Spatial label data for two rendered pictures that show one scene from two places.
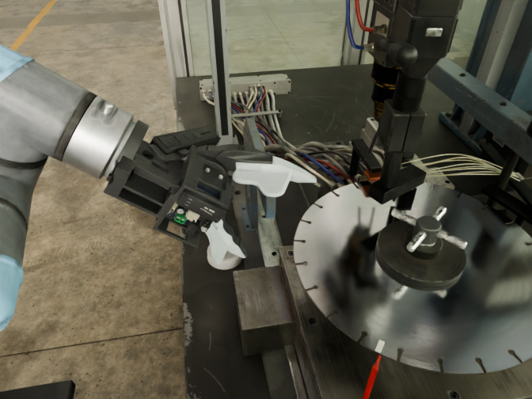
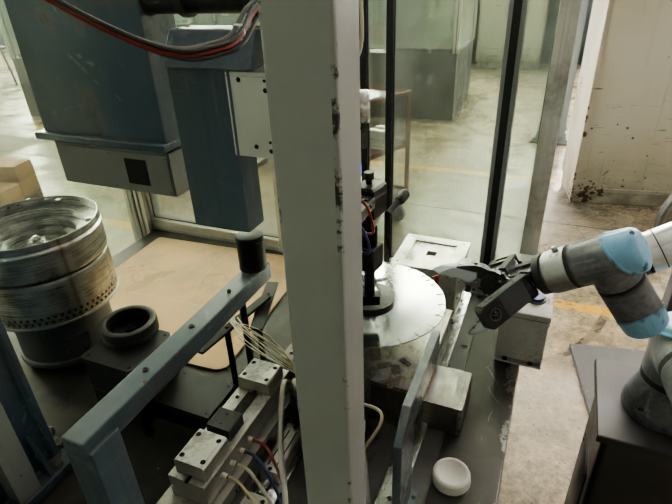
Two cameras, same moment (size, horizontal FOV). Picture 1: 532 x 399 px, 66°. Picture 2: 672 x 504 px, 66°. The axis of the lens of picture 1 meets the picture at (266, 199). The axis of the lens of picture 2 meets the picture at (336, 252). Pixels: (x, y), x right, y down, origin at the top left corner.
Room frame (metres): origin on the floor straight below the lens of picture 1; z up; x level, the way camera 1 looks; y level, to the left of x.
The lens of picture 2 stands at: (1.19, 0.27, 1.60)
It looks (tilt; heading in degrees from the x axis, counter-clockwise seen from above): 29 degrees down; 214
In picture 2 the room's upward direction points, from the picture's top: 2 degrees counter-clockwise
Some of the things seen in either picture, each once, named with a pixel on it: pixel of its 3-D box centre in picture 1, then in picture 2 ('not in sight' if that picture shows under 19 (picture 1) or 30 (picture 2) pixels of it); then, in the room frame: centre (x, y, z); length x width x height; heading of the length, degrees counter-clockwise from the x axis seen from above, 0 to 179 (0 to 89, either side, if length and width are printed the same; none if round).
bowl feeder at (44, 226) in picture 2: not in sight; (52, 285); (0.69, -0.93, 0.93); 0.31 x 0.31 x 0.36
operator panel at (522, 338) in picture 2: not in sight; (526, 307); (0.05, 0.07, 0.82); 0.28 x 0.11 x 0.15; 10
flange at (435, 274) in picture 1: (421, 246); (369, 294); (0.38, -0.20, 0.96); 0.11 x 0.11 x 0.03
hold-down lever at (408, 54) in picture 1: (411, 47); (388, 201); (0.40, -0.14, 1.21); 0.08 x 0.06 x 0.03; 10
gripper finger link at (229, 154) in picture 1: (233, 166); (479, 275); (0.38, 0.04, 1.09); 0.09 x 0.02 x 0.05; 89
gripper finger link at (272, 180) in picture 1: (275, 180); (460, 266); (0.36, -0.01, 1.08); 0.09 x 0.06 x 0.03; 89
